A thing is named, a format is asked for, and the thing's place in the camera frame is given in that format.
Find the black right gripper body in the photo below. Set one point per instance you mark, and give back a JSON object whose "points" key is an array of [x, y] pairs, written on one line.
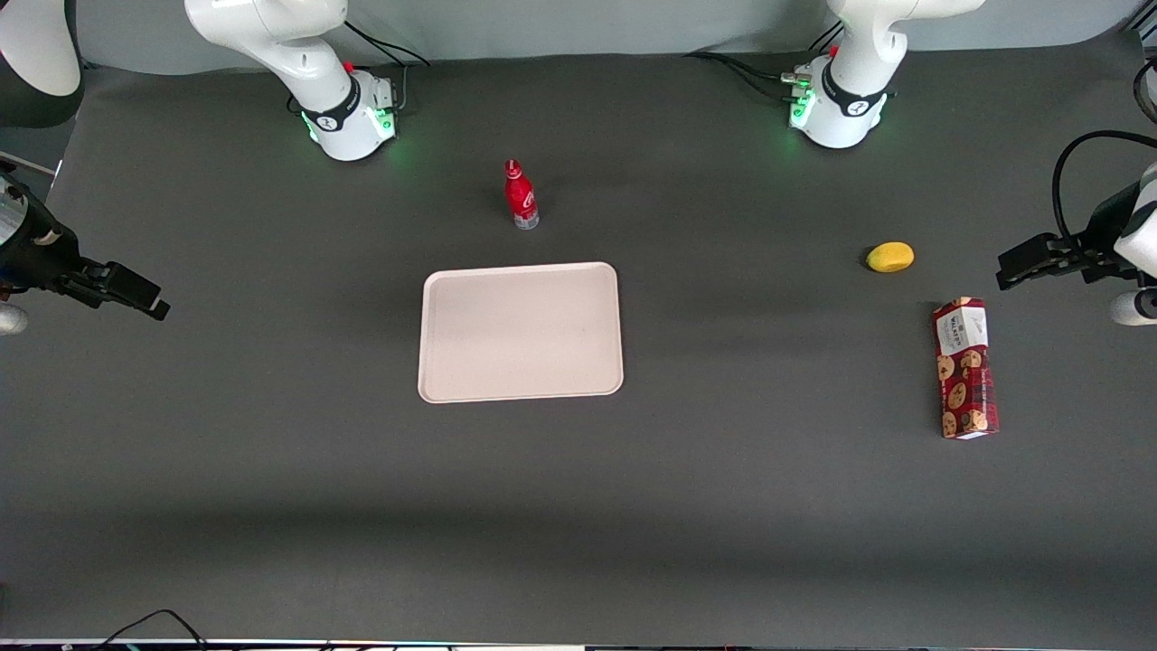
{"points": [[36, 255]]}

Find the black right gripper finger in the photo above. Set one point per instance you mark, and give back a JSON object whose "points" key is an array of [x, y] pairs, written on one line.
{"points": [[155, 310], [126, 282]]}

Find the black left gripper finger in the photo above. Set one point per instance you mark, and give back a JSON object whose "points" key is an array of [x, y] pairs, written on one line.
{"points": [[1039, 246], [1030, 274]]}

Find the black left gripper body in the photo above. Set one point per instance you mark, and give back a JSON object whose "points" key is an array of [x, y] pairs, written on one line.
{"points": [[1095, 241]]}

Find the red coke bottle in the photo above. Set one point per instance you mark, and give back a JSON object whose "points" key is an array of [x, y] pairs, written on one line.
{"points": [[522, 197]]}

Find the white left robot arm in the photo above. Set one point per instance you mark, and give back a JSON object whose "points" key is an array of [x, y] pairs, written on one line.
{"points": [[854, 90]]}

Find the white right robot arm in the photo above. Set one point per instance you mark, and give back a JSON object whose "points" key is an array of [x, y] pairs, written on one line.
{"points": [[307, 54]]}

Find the beige plastic tray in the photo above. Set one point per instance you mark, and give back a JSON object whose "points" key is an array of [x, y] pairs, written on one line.
{"points": [[520, 333]]}

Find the grey metal bar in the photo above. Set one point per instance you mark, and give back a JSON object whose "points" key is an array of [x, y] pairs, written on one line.
{"points": [[27, 165]]}

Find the red cookie box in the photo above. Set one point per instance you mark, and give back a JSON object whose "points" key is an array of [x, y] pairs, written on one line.
{"points": [[965, 380]]}

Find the yellow lemon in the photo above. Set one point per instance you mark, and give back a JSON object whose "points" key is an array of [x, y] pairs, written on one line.
{"points": [[890, 257]]}

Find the dark grey table mat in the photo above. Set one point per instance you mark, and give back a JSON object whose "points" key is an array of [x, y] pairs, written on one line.
{"points": [[271, 497]]}

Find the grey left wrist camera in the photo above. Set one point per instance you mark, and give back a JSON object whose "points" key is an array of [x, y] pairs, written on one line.
{"points": [[1132, 308]]}

